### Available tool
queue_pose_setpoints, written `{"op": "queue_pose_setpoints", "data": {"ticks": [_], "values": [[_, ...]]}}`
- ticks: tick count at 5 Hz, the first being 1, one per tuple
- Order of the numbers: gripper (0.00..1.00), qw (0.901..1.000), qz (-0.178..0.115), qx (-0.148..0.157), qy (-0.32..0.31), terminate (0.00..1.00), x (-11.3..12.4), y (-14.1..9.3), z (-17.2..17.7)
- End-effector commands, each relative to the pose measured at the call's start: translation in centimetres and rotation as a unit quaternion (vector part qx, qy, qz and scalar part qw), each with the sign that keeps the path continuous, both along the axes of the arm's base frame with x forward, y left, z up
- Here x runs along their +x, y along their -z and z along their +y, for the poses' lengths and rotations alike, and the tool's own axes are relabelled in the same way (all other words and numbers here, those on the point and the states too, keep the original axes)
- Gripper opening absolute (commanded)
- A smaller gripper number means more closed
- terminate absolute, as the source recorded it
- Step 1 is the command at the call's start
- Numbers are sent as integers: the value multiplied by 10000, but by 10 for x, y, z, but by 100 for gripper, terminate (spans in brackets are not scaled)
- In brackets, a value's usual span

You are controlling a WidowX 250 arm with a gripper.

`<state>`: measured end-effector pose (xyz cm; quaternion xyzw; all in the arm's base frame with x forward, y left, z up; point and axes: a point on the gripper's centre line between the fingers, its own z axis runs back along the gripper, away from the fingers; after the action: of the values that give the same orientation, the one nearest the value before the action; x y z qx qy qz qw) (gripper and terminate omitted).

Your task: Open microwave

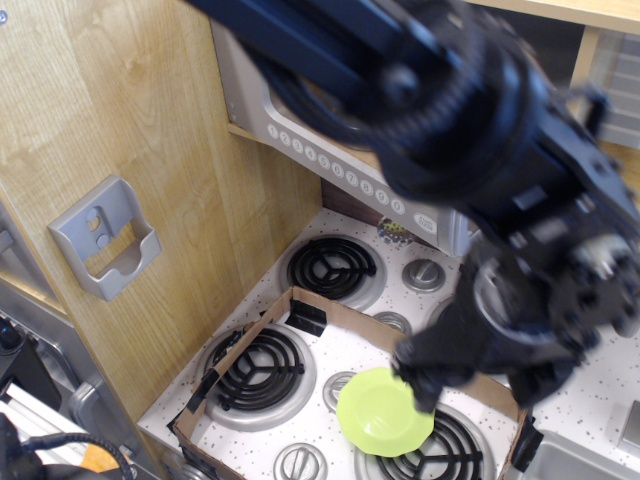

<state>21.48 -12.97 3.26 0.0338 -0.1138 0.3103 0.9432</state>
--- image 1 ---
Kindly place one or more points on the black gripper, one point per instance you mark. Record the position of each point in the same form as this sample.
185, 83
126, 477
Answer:
512, 319

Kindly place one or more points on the grey toy microwave door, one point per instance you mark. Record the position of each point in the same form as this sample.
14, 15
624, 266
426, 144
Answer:
254, 112

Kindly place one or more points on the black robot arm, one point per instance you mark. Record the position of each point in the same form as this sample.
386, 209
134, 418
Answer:
460, 115

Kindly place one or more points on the front right black burner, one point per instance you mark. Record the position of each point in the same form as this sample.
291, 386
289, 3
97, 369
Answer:
456, 449

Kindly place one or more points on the black burner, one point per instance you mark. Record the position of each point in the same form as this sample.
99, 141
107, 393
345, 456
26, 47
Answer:
337, 267
445, 310
270, 383
456, 449

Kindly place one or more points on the back right black burner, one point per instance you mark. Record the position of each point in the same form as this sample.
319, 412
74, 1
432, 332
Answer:
445, 310

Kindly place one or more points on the green plastic plate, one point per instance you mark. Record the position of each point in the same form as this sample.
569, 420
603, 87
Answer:
376, 413

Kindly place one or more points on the grey centre small knob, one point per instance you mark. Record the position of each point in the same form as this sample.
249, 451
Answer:
394, 320

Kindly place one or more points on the grey back stove knob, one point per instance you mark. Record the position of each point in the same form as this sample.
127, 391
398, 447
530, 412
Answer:
423, 276

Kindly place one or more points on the grey stove knob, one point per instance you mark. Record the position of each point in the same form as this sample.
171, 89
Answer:
332, 388
300, 461
423, 276

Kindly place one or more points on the grey middle stove knob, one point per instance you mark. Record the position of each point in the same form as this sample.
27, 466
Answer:
332, 388

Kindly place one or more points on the grey sink faucet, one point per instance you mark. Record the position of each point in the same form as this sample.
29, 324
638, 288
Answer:
626, 329

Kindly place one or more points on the hanging round strainer toy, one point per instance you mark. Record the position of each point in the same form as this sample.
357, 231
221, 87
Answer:
393, 233

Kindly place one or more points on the back left black burner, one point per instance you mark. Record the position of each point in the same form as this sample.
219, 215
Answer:
337, 267

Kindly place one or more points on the grey front stove knob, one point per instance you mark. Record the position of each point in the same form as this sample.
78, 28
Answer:
300, 461

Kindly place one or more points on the front left black burner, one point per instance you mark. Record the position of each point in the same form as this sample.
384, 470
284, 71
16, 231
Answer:
270, 383

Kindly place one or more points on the orange object bottom left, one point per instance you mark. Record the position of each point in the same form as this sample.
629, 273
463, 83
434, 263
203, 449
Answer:
99, 459

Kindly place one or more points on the brown cardboard frame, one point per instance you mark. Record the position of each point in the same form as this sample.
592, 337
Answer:
340, 339

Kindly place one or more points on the grey oven door handle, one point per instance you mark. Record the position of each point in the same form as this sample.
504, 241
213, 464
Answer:
87, 409

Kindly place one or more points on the grey wall phone holder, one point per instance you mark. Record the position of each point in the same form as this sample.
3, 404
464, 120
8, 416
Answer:
87, 227

